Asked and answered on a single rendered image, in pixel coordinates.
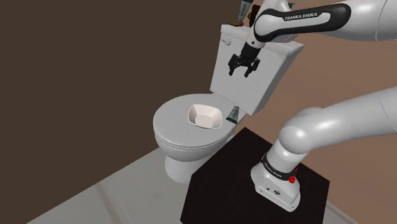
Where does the dark brown object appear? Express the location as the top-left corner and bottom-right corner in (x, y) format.
(248, 4), (263, 25)

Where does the white square bowl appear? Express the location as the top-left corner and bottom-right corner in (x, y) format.
(187, 104), (224, 130)

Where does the black robot stand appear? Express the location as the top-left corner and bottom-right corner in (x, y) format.
(180, 127), (330, 224)

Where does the white toilet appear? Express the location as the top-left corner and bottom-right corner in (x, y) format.
(152, 24), (305, 185)

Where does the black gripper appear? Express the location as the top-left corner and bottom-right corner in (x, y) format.
(227, 41), (262, 79)

